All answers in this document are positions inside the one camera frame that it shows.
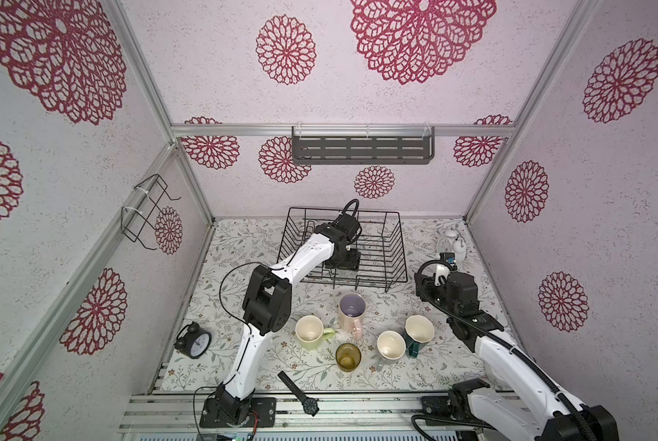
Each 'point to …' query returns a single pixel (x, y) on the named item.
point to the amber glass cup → (347, 356)
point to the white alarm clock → (451, 242)
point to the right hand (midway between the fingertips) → (426, 271)
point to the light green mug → (310, 332)
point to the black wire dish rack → (382, 259)
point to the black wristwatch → (310, 405)
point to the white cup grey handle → (391, 345)
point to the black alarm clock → (193, 341)
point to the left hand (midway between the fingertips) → (347, 269)
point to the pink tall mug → (352, 307)
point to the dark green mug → (418, 332)
